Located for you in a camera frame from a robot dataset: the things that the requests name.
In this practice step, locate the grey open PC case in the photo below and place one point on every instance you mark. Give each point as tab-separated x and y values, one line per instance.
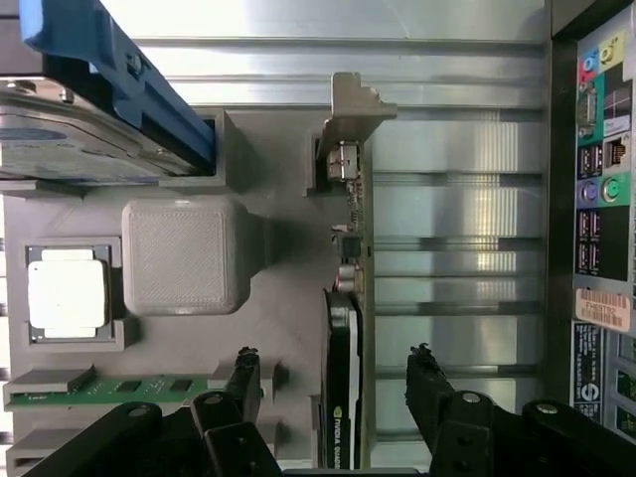
561	199

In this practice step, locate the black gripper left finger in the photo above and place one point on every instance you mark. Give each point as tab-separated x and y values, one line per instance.
233	437

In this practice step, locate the green RAM stick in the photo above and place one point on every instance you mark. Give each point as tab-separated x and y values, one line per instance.
124	387

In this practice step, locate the grey parts rack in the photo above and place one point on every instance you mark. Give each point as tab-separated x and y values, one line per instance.
288	298

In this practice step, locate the hard disk with blue caddy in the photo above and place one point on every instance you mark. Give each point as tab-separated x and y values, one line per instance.
74	144

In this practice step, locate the silver CPU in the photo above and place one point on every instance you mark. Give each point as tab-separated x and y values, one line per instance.
67	293

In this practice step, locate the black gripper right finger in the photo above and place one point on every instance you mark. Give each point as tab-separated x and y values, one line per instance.
467	437

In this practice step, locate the pink service tag sticker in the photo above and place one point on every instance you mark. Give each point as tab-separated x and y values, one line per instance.
602	308

